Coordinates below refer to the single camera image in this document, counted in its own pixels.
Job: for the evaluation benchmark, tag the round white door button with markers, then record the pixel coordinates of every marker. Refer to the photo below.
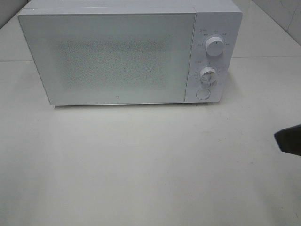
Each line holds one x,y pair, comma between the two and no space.
203,94

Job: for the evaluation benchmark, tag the white timer knob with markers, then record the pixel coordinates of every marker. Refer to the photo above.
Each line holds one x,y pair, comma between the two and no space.
208,75

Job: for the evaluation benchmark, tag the white microwave door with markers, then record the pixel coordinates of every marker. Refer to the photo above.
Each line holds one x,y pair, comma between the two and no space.
111,59

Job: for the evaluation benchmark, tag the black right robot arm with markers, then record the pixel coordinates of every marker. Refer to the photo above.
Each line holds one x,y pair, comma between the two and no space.
289,140

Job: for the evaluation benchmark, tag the upper white control knob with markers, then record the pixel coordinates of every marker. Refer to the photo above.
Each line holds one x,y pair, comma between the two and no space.
214,45

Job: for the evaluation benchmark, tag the white microwave oven body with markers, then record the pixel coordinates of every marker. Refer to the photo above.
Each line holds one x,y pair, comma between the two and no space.
212,17

